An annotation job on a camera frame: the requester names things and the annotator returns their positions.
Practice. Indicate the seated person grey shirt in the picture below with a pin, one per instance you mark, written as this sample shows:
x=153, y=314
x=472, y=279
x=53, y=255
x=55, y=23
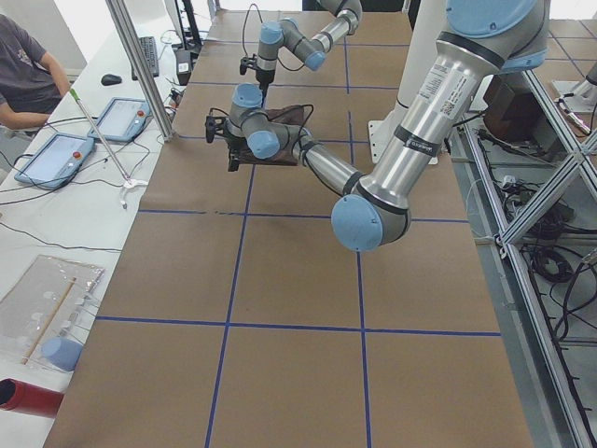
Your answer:
x=33, y=82

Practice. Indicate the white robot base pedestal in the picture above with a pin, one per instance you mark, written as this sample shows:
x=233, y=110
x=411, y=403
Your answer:
x=421, y=56

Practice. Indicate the black keyboard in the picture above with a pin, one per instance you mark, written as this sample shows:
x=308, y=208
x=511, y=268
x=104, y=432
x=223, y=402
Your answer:
x=149, y=50

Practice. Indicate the black computer mouse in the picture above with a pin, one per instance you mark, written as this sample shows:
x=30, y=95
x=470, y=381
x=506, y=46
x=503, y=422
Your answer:
x=110, y=80

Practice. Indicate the dark brown t-shirt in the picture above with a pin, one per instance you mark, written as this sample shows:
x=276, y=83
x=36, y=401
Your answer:
x=275, y=136

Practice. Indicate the green tipped grabber stick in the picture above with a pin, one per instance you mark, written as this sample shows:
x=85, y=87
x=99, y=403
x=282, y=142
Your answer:
x=129, y=183

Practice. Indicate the right side aluminium rack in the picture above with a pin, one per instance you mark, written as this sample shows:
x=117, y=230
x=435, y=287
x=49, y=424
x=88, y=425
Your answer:
x=526, y=156

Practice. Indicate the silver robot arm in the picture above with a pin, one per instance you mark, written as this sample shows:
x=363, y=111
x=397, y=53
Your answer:
x=311, y=51
x=475, y=39

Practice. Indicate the silver foil bag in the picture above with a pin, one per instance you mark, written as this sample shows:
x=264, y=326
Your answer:
x=53, y=298

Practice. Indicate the lower teach pendant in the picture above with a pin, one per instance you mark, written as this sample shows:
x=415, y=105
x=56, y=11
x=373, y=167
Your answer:
x=57, y=162

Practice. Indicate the blue white bottle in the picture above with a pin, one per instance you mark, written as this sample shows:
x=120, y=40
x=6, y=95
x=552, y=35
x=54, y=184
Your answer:
x=62, y=353

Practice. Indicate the teach pendant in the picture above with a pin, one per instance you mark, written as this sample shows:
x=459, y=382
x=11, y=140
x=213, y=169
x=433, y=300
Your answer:
x=57, y=162
x=123, y=119

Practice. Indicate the black labelled box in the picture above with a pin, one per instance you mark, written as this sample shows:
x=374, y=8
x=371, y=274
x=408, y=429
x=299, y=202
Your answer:
x=183, y=67

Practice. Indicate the upper teach pendant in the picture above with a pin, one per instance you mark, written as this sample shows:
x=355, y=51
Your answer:
x=123, y=119

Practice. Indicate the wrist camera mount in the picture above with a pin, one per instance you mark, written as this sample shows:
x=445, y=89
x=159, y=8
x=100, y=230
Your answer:
x=215, y=124
x=248, y=63

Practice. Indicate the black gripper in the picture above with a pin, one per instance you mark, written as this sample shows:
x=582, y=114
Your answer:
x=264, y=77
x=234, y=150

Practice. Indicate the red cylinder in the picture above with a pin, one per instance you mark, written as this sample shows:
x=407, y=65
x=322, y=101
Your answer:
x=21, y=397

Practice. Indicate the aluminium frame post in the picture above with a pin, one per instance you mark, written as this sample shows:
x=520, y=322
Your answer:
x=129, y=40

